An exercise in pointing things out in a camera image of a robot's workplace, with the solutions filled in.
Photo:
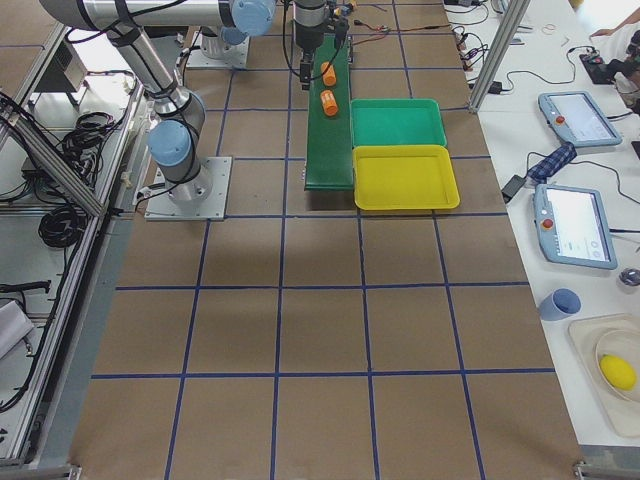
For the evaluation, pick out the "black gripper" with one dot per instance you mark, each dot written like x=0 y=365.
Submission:
x=306 y=39

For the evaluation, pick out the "plain orange cylinder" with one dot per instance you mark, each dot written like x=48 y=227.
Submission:
x=328 y=74

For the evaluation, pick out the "orange cylinder with 4680 print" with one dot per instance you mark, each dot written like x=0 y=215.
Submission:
x=329 y=103

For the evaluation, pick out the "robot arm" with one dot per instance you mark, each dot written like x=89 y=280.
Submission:
x=173 y=143
x=312 y=20

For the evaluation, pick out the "green plastic tray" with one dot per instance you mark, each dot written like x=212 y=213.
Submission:
x=394 y=122

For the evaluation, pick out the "green conveyor belt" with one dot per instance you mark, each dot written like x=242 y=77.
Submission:
x=329 y=138

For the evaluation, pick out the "yellow plastic tray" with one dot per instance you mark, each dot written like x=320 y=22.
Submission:
x=404 y=177

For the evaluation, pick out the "black power adapter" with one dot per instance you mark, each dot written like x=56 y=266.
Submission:
x=512 y=187

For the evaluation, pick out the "teach pendant tablet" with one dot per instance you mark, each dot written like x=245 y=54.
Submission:
x=572 y=227
x=576 y=118

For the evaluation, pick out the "folded blue umbrella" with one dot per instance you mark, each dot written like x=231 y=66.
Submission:
x=551 y=164

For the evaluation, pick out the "blue plastic cup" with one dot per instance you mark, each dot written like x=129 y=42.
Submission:
x=559 y=304

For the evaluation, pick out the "yellow lemon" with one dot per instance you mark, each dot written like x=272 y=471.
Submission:
x=618 y=372

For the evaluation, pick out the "beige tray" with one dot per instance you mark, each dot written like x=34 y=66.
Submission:
x=608 y=348

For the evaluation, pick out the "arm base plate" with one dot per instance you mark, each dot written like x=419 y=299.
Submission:
x=213 y=53
x=204 y=198

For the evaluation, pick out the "aluminium frame post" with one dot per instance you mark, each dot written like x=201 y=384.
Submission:
x=500 y=43

